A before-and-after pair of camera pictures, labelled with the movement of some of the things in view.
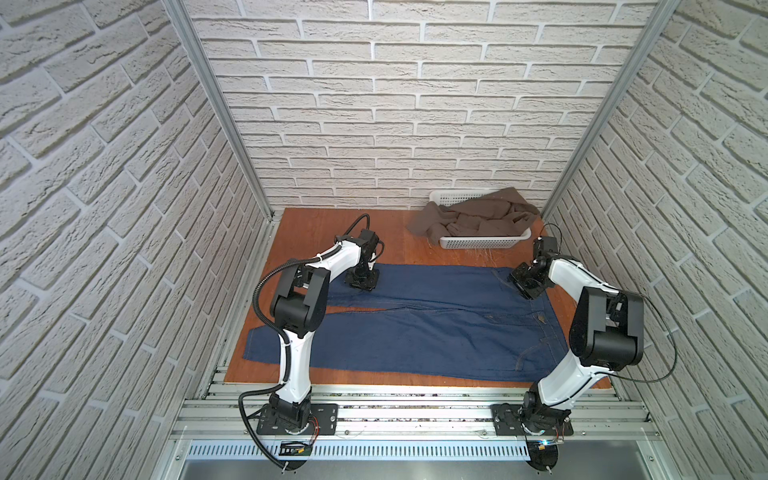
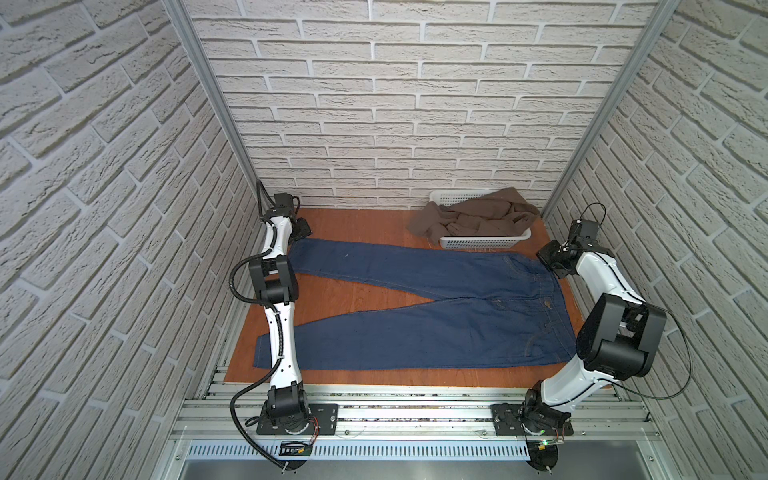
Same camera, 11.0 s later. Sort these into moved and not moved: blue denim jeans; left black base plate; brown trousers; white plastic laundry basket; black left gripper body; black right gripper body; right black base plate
Moved: black left gripper body; black right gripper body; blue denim jeans
Not moved: white plastic laundry basket; brown trousers; right black base plate; left black base plate
